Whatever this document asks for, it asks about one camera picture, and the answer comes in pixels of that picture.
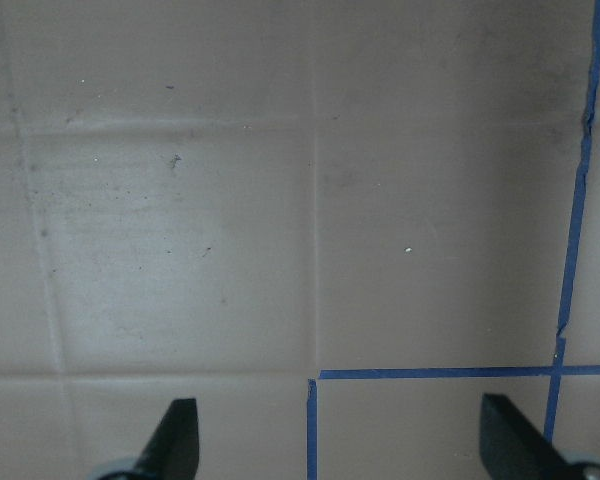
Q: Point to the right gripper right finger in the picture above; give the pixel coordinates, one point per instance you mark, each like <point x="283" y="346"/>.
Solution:
<point x="511" y="448"/>

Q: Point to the brown paper table cover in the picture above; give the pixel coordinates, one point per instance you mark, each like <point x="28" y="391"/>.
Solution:
<point x="336" y="224"/>

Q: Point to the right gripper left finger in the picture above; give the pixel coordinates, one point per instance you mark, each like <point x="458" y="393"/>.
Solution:
<point x="172" y="452"/>

